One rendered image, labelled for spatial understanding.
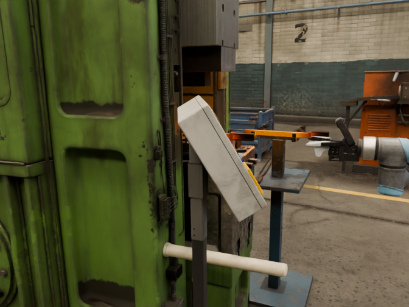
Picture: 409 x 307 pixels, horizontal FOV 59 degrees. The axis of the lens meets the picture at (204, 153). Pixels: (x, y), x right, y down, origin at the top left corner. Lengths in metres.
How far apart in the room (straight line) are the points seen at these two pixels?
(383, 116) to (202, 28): 3.71
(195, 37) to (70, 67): 0.47
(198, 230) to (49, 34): 0.86
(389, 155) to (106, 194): 1.07
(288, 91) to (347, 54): 1.56
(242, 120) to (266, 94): 4.28
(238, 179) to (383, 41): 8.20
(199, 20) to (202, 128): 0.68
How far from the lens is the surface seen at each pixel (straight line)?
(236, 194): 0.85
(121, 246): 1.50
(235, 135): 1.56
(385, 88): 4.86
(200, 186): 0.99
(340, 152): 1.48
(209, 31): 1.40
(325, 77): 9.08
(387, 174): 1.50
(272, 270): 1.28
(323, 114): 9.13
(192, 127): 0.80
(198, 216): 1.03
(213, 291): 1.70
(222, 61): 1.44
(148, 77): 1.20
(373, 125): 4.89
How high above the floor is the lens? 1.27
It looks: 13 degrees down
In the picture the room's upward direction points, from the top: 1 degrees counter-clockwise
